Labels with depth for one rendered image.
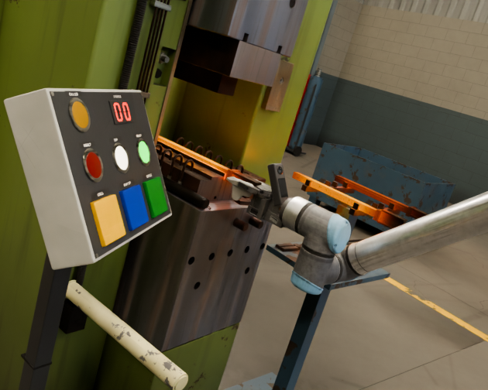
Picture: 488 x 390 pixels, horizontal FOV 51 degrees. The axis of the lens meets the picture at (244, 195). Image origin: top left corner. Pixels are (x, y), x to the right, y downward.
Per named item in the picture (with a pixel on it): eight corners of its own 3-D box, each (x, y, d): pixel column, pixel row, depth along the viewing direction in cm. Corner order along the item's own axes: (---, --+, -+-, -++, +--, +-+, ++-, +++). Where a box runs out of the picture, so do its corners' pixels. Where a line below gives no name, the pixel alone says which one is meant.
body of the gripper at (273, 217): (243, 211, 142) (277, 229, 135) (252, 183, 139) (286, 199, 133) (259, 210, 148) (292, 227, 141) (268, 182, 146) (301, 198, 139)
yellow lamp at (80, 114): (94, 131, 85) (99, 106, 84) (70, 129, 81) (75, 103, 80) (84, 125, 87) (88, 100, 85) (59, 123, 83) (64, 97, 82)
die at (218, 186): (238, 199, 157) (245, 173, 155) (194, 202, 141) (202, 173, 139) (150, 154, 180) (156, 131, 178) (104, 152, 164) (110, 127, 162)
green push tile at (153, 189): (169, 209, 108) (160, 176, 108) (155, 217, 101) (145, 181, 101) (161, 211, 109) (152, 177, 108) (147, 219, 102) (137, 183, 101)
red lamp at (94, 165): (107, 180, 86) (113, 156, 85) (84, 180, 82) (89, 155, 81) (96, 174, 88) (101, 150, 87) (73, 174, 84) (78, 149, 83)
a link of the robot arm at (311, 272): (332, 294, 137) (348, 253, 134) (307, 300, 129) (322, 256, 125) (307, 278, 143) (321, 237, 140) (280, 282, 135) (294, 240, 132)
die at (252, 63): (272, 87, 148) (282, 54, 146) (229, 76, 132) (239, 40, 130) (175, 54, 171) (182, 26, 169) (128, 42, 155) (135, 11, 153)
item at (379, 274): (388, 278, 194) (390, 273, 194) (328, 290, 165) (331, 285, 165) (328, 243, 213) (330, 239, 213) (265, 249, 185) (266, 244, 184)
